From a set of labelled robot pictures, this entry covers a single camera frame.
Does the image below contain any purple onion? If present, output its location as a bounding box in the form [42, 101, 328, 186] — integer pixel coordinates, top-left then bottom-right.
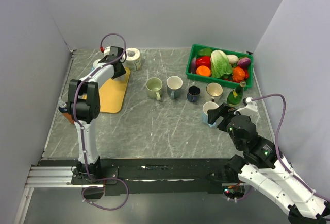
[237, 57, 251, 68]

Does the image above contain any cabbage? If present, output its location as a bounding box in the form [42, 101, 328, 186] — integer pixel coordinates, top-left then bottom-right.
[210, 50, 233, 78]

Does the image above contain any white garlic bulb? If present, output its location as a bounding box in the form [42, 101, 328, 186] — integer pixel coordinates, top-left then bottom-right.
[227, 55, 239, 64]

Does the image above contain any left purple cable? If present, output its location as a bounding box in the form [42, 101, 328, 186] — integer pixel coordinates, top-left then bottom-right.
[73, 33, 127, 181]

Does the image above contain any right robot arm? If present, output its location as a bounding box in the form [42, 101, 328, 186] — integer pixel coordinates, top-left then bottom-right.
[207, 102, 329, 223]

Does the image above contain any grey mug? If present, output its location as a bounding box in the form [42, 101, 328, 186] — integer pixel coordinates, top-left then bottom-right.
[166, 76, 183, 99]

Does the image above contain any light blue faceted mug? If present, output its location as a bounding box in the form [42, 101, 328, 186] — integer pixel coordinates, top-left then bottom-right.
[202, 101, 219, 128]

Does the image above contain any green glass bottle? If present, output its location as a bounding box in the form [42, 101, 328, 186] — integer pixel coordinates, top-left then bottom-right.
[227, 81, 246, 107]

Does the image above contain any orange tomato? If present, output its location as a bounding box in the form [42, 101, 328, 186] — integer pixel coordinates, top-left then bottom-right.
[196, 65, 211, 77]

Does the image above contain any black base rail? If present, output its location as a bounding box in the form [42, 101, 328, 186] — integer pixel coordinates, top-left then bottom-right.
[25, 158, 242, 196]

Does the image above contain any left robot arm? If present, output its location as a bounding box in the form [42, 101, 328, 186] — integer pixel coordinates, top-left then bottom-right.
[67, 46, 127, 184]

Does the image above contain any dark blue mug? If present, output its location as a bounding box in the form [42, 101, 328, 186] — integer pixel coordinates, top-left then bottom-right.
[187, 85, 201, 103]

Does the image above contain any light green mug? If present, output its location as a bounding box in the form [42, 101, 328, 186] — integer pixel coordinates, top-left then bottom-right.
[146, 77, 163, 101]

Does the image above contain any orange pumpkin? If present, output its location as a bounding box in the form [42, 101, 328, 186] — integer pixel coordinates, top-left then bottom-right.
[232, 66, 245, 83]

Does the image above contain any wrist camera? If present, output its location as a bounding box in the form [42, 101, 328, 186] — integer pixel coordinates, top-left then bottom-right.
[234, 97, 259, 117]
[100, 46, 111, 56]

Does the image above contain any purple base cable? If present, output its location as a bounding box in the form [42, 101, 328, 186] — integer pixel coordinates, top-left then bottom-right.
[81, 177, 130, 211]

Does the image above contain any purple eggplant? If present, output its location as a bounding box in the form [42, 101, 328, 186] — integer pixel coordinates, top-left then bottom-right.
[190, 57, 196, 74]

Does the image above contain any green bell pepper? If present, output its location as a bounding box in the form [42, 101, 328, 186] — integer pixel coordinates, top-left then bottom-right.
[197, 48, 212, 57]

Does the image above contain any green plastic crate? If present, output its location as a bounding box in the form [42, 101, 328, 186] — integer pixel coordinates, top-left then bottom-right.
[186, 44, 254, 90]

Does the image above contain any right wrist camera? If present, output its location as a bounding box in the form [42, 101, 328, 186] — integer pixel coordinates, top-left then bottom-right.
[234, 97, 259, 117]

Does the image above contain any red bell pepper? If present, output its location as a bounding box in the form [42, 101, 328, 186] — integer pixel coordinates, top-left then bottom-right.
[196, 56, 211, 69]

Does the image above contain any white blue mug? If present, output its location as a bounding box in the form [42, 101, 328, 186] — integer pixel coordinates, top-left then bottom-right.
[91, 59, 100, 71]

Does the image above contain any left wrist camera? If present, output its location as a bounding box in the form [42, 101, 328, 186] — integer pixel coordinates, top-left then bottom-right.
[100, 46, 111, 56]

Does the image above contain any yellow tray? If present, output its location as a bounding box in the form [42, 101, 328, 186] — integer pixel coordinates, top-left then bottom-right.
[80, 65, 130, 113]

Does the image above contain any toilet paper roll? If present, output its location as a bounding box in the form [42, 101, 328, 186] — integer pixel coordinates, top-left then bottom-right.
[123, 48, 142, 71]

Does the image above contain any cream beige mug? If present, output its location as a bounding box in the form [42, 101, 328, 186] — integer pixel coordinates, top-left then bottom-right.
[205, 82, 223, 103]

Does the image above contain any orange bottle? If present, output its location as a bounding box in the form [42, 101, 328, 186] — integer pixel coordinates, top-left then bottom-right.
[58, 97, 74, 124]

